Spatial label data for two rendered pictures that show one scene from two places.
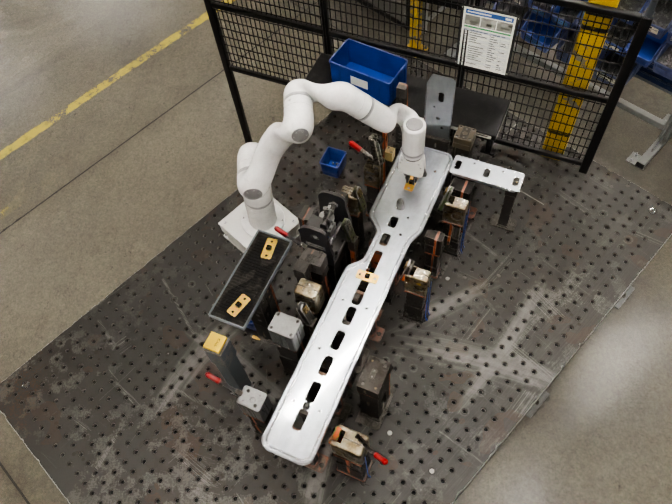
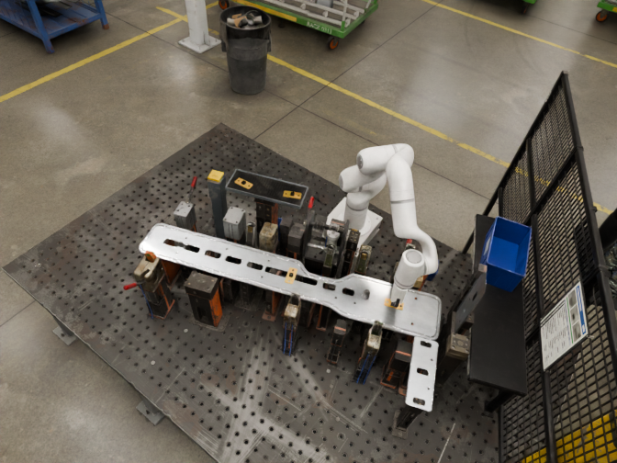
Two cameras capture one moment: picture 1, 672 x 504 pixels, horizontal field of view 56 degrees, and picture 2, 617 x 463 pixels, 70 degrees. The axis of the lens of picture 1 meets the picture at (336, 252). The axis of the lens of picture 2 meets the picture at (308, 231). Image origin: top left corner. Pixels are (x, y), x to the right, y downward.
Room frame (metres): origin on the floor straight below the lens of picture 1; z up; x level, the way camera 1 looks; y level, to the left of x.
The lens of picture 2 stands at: (0.81, -1.15, 2.63)
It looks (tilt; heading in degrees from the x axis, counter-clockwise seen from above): 50 degrees down; 70
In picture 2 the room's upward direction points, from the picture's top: 6 degrees clockwise
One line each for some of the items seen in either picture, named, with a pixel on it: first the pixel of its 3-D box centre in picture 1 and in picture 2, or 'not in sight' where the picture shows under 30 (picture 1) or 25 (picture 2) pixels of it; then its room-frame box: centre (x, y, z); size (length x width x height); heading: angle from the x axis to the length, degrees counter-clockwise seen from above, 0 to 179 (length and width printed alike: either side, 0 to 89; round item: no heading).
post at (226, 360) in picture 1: (230, 367); (219, 208); (0.87, 0.44, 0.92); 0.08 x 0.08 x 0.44; 59
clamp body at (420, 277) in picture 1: (416, 294); (291, 327); (1.09, -0.28, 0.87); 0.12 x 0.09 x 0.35; 59
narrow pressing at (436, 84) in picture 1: (438, 108); (468, 302); (1.74, -0.49, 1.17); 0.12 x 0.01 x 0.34; 59
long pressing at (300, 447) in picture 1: (367, 282); (286, 276); (1.10, -0.10, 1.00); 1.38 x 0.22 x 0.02; 149
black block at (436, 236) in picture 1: (433, 254); (337, 343); (1.27, -0.39, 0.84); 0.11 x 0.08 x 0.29; 59
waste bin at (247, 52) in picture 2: not in sight; (246, 52); (1.43, 3.01, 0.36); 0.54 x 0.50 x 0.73; 39
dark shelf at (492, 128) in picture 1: (403, 94); (497, 291); (2.00, -0.39, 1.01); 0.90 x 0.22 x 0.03; 59
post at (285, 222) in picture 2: (307, 291); (285, 247); (1.15, 0.13, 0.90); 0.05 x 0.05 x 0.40; 59
